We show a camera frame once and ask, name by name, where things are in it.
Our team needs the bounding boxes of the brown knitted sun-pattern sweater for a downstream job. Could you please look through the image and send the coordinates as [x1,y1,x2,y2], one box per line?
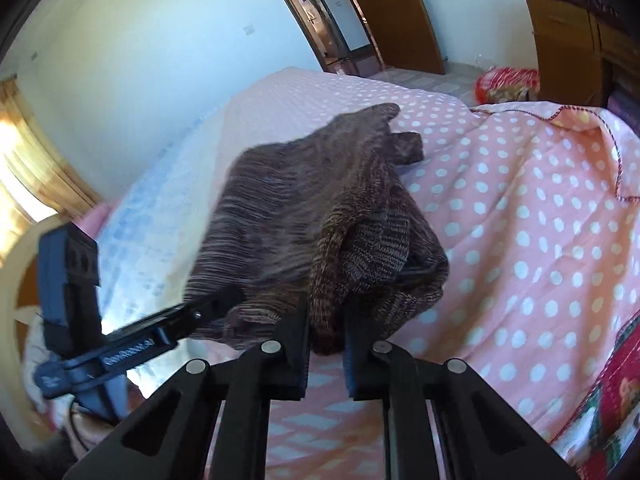
[183,103,449,356]

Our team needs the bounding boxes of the left hand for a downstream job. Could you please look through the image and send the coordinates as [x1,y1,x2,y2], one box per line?
[64,401,115,460]

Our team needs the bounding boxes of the cream wooden headboard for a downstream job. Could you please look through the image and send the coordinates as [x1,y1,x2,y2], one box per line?
[0,213,66,361]

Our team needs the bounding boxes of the red cartoon patterned quilt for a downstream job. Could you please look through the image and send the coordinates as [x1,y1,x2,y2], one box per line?
[552,316,639,479]

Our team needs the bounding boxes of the pink folded blanket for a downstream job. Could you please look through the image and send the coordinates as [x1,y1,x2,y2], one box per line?
[74,200,120,240]

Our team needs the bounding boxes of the yellow patterned curtain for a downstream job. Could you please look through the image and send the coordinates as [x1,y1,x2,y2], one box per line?
[1,77,102,258]

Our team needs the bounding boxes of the pink and blue bedsheet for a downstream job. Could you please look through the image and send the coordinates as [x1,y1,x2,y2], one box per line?
[98,68,639,444]

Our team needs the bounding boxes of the red patterned bag on floor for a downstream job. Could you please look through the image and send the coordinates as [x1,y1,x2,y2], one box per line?
[474,67,540,104]

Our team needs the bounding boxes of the purple books under desk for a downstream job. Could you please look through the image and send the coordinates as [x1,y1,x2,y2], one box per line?
[606,88,640,136]

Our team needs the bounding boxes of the brown wooden desk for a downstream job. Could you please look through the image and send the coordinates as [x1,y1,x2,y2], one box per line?
[525,0,639,107]

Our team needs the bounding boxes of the brown wooden door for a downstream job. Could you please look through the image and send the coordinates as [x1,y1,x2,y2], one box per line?
[355,0,445,75]

